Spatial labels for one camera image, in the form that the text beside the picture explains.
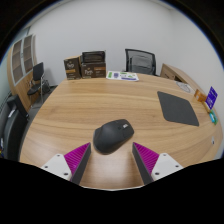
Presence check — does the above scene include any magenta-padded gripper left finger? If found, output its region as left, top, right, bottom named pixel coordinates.
left=40, top=142, right=92, bottom=185

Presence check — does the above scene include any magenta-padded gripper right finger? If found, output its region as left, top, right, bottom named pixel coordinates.
left=132, top=142, right=184, bottom=185

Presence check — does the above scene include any black computer mouse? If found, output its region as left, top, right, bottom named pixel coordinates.
left=92, top=118, right=135, bottom=155

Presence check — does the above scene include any dark grey mouse pad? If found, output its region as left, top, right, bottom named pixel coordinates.
left=156, top=90, right=200, bottom=127

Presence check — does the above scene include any black padded chair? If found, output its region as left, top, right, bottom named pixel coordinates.
left=0, top=94, right=30, bottom=161

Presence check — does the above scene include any green packet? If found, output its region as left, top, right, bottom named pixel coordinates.
left=208, top=109, right=219, bottom=126

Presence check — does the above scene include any round grey disc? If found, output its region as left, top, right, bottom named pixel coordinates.
left=175, top=81, right=193, bottom=94

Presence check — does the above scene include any small orange box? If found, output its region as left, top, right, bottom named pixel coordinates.
left=193, top=88, right=208, bottom=103

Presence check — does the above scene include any white printed sheet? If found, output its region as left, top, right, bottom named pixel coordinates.
left=105, top=70, right=140, bottom=82

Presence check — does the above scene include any purple standing card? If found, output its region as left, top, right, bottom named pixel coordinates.
left=204, top=86, right=219, bottom=111

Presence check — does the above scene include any wooden side desk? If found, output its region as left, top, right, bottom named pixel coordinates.
left=159, top=63, right=202, bottom=92

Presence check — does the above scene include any wide brown cardboard box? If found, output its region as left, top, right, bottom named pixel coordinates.
left=79, top=61, right=107, bottom=80

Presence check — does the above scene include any black side chair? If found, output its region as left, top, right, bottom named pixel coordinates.
left=27, top=61, right=51, bottom=104

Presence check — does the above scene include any black mesh office chair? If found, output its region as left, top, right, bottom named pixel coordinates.
left=124, top=48, right=158, bottom=77

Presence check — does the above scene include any dark open box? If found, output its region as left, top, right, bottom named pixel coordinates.
left=81, top=50, right=107, bottom=64

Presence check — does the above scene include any wooden shelf unit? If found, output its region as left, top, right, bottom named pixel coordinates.
left=6, top=33, right=43, bottom=108

